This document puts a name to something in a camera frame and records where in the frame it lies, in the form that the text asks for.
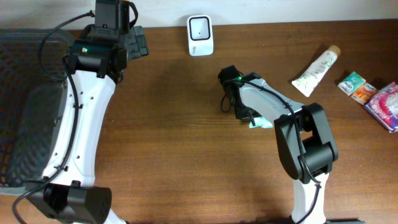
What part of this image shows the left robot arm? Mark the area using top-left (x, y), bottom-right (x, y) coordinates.
top-left (23, 1), bottom-right (149, 223)

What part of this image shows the grey plastic basket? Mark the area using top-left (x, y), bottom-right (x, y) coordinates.
top-left (1, 29), bottom-right (74, 195)

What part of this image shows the orange small tissue pack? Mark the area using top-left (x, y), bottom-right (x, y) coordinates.
top-left (351, 82), bottom-right (378, 105)

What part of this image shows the green small tissue pack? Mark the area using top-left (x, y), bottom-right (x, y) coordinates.
top-left (337, 72), bottom-right (366, 96)

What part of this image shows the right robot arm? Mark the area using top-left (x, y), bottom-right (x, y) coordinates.
top-left (218, 65), bottom-right (338, 223)

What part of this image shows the white cream tube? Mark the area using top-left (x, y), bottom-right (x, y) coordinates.
top-left (292, 45), bottom-right (341, 97)

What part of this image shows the teal wet wipes pack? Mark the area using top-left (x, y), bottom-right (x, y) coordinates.
top-left (249, 116), bottom-right (273, 129)

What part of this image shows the red purple tissue pack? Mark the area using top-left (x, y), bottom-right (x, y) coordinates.
top-left (364, 82), bottom-right (397, 133)

